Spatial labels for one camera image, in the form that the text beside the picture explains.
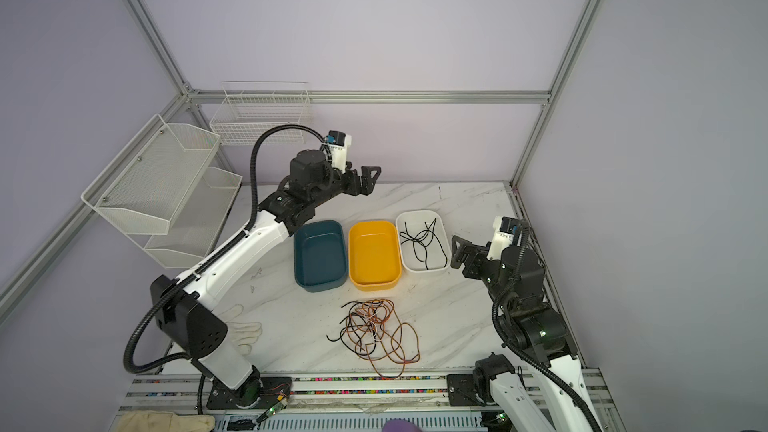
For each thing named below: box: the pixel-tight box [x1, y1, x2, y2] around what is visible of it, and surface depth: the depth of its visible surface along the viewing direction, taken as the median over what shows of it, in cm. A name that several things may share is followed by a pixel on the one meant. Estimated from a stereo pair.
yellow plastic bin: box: [348, 220, 402, 291], surface depth 100 cm
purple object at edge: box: [382, 419, 422, 432], surface depth 71 cm
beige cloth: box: [117, 410, 215, 432], surface depth 70 cm
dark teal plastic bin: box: [293, 219, 349, 293], surface depth 97 cm
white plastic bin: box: [396, 209, 451, 273], surface depth 101 cm
